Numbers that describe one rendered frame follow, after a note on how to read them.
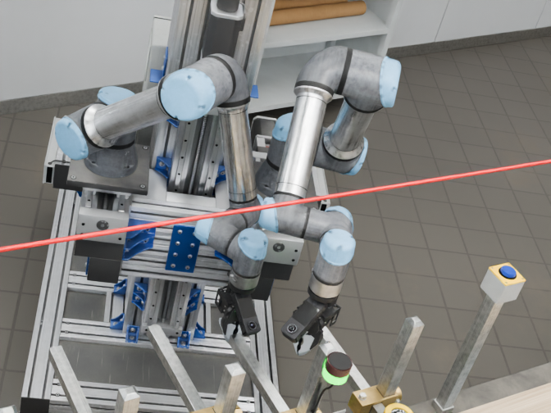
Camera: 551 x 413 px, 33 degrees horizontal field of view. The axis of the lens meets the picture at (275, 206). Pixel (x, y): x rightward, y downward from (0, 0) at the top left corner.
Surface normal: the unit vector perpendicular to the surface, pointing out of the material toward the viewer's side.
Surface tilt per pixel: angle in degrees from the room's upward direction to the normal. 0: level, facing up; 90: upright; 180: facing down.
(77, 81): 90
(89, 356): 0
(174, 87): 86
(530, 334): 0
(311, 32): 0
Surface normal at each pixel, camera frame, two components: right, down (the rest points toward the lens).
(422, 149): 0.22, -0.78
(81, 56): 0.55, 0.59
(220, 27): 0.07, 0.61
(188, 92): -0.41, 0.39
